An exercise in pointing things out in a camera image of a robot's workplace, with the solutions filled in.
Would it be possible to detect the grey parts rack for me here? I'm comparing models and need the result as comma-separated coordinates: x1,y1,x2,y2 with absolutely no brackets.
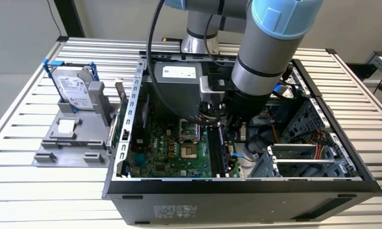
31,81,122,167

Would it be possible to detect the CPU socket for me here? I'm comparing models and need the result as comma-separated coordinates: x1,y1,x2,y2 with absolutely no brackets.
179,142,200,159

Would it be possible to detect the green motherboard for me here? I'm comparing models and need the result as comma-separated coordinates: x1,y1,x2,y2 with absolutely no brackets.
128,119,243,177

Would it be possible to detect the metal socket cover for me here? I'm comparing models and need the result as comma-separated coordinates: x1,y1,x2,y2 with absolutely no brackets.
178,118,200,143

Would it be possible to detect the silver CPU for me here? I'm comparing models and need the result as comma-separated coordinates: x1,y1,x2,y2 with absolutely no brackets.
56,120,76,134

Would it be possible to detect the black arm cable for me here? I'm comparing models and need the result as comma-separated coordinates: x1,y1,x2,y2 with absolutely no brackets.
146,0,226,126

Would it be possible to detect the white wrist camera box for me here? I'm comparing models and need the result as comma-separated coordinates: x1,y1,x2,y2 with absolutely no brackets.
199,75,227,95

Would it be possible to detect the black open PC case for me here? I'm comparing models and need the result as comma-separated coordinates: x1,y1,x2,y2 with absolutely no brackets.
100,49,382,225

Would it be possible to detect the silver optical drive cage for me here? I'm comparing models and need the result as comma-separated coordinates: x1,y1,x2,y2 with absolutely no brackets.
267,64,309,120

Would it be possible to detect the silver disk bay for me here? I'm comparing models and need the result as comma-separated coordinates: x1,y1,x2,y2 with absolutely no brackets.
250,143,352,177

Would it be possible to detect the black RAM slot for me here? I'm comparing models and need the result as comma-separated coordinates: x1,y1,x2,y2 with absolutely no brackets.
207,125,221,177
214,126,231,177

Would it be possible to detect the black looped wire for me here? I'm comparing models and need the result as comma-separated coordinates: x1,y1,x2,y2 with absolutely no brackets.
245,130,270,160

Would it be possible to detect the red yellow wire bundle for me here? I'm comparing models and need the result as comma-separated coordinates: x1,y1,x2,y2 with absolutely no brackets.
309,128,327,159

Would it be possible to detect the hard disk in blue carrier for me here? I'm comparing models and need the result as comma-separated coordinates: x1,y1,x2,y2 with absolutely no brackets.
41,58,100,113

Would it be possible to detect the perforated metal drive cage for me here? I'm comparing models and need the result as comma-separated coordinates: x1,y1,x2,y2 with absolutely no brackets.
279,97,361,178

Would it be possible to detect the green graphics card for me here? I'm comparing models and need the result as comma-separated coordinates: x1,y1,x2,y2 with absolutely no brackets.
108,78,130,153

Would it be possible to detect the grey power supply box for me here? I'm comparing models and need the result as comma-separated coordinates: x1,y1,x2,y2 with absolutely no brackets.
142,61,204,120

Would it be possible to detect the black upright post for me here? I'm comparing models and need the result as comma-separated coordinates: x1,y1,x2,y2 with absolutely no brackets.
53,0,86,38

